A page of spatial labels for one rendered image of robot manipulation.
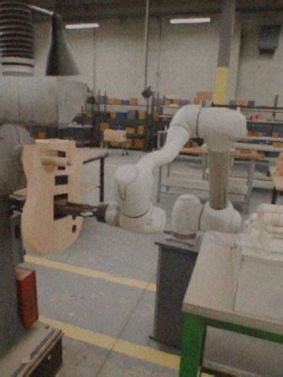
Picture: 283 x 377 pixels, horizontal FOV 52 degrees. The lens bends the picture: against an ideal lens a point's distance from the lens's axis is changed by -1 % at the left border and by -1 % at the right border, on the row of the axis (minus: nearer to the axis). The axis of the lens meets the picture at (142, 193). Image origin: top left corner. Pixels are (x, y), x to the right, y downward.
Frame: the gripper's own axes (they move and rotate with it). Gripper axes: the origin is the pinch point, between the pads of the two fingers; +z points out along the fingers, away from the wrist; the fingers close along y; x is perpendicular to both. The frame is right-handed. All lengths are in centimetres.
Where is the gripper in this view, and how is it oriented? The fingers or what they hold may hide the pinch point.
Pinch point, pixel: (61, 206)
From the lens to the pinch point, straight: 118.9
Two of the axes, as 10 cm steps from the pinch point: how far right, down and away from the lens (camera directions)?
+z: -9.5, -1.1, 3.0
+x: 0.8, -9.9, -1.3
